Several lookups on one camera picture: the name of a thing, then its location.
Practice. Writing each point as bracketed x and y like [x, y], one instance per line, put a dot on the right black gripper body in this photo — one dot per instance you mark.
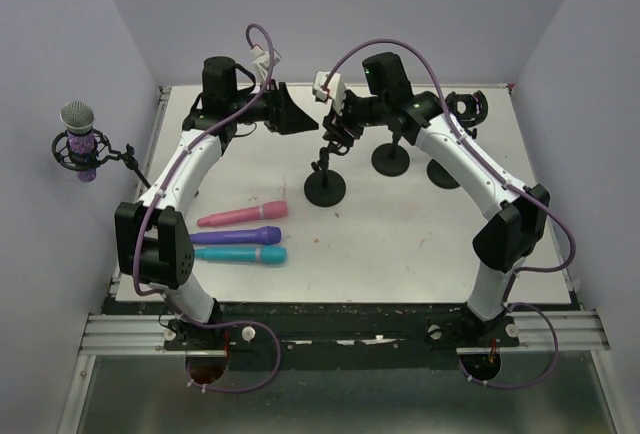
[351, 121]

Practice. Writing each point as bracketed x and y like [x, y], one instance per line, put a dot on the aluminium extrusion rail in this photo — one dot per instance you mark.
[560, 331]

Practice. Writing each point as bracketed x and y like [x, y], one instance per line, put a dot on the black tripod shock-mount stand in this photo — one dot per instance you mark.
[103, 153]

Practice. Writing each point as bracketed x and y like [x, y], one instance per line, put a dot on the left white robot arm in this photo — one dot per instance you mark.
[153, 244]

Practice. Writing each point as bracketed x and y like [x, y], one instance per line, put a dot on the black round-base stand back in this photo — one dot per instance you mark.
[391, 159]

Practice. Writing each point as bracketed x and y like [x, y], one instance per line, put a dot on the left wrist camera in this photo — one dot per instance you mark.
[262, 61]

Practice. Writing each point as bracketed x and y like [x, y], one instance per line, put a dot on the dark purple microphone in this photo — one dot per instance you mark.
[268, 235]

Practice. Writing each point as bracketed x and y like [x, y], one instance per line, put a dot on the teal microphone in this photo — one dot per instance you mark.
[266, 255]

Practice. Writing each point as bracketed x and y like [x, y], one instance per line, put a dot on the black mounting base rail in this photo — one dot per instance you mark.
[255, 337]

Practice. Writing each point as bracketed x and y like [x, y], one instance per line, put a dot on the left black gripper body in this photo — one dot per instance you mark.
[272, 111]

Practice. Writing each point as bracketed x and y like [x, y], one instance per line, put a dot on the silver purple glitter microphone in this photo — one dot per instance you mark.
[78, 119]

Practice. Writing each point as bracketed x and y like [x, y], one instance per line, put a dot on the pink microphone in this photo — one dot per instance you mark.
[267, 211]

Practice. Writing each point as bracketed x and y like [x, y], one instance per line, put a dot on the black shock-mount round-base stand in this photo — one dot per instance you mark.
[470, 110]

